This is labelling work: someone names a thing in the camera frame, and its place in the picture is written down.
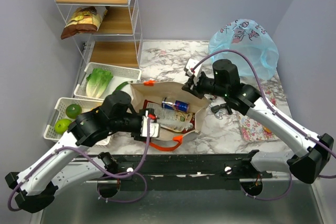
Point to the silver open-end wrench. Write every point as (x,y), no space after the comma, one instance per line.
(221,114)

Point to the blue plastic grocery bag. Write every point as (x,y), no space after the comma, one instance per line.
(250,39)

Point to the beige canvas tote bag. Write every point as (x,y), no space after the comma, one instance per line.
(169,141)

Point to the braided golden bread loaf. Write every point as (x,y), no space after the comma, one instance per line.
(267,130)

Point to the green lettuce leaf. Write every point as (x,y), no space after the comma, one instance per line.
(97,82)

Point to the white perforated basket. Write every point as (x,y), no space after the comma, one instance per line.
(120,75)
(60,113)

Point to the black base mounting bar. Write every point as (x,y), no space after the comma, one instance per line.
(164,172)

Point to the green chili pepper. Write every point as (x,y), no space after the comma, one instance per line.
(121,86)

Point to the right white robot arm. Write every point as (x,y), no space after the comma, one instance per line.
(309,152)

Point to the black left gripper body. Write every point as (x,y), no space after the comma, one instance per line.
(130,124)

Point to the white wire shelf rack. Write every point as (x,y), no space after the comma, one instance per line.
(104,31)

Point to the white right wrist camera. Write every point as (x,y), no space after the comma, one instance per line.
(193,70)

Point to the floral pattern tray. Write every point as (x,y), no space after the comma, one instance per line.
(252,131)

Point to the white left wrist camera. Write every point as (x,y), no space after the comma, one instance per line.
(150,127)

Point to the red white snack packet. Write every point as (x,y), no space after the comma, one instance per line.
(172,120)

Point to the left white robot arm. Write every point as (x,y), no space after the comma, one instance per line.
(67,164)

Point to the yellow brown chip bag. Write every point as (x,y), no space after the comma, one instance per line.
(84,20)

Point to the aluminium rail frame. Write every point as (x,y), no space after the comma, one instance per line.
(280,199)

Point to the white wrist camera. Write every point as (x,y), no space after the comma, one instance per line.
(150,127)
(193,70)

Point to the white perforated basket front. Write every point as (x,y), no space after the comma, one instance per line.
(60,113)

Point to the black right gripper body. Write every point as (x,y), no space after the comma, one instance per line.
(207,86)

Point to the black pipe tee fitting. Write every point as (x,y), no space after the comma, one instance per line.
(223,107)

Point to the white perforated basket rear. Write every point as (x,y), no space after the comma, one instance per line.
(120,75)

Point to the green lime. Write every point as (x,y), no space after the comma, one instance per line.
(73,110)

